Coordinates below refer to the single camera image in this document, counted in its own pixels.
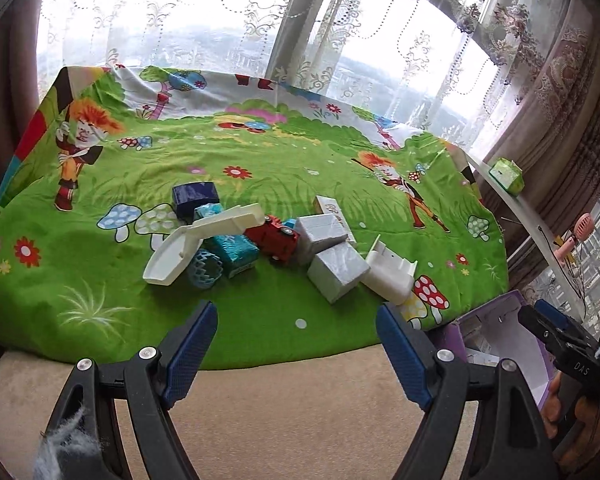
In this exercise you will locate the green tissue box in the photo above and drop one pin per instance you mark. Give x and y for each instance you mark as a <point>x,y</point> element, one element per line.
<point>506,177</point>

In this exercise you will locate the white lace curtain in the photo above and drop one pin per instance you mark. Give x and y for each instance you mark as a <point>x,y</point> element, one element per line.
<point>180,10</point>

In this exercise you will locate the purple storage box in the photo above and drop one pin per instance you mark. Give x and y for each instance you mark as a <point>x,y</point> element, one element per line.
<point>510,345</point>

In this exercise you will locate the patterned brown curtain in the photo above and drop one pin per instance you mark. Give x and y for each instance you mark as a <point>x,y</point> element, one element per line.
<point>570,110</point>

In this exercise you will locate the green cartoon printed blanket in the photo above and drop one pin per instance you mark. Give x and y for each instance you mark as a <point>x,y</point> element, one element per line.
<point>280,175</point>

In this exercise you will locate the white window ledge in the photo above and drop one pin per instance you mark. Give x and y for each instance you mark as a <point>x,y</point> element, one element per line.
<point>525,210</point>

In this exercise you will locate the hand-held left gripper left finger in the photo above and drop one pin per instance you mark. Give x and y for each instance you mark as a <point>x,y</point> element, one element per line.
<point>190,355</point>

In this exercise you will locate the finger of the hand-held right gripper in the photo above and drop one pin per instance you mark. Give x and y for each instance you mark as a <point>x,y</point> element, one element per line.
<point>575,360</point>
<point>552,312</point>

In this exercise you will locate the white plastic holder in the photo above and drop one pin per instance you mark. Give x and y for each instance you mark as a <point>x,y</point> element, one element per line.
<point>387,275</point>

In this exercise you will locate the large teal packet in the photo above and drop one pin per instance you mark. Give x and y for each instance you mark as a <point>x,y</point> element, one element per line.
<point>232,255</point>

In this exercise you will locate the silver wrapped box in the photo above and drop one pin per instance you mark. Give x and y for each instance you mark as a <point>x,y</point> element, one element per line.
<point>320,230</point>
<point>337,270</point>

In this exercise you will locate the white plastic case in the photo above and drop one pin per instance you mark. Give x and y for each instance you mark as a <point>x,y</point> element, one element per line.
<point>172,260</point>

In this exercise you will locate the red toy truck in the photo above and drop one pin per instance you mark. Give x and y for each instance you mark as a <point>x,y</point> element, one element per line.
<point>272,240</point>

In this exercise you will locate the navy blue box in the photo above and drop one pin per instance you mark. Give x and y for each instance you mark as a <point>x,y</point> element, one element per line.
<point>195,199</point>

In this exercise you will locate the person's right hand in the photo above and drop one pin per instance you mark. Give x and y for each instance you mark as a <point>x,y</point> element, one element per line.
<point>550,400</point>

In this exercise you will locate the white box with logo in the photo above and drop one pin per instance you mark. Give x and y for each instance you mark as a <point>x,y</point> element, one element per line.
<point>330,205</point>

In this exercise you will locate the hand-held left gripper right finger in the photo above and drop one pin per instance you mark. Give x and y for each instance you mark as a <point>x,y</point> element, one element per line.
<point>405,360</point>

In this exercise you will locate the pink handheld fan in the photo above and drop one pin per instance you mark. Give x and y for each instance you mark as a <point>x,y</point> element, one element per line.
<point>582,225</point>

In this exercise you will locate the small teal packet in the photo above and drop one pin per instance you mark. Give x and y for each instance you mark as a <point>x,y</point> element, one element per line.
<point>209,210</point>

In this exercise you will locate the beige upholstered stool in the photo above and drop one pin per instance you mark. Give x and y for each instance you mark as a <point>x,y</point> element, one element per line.
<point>280,410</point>

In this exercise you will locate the plain brown curtain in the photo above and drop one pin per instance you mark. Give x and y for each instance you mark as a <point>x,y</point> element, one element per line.
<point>5,110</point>

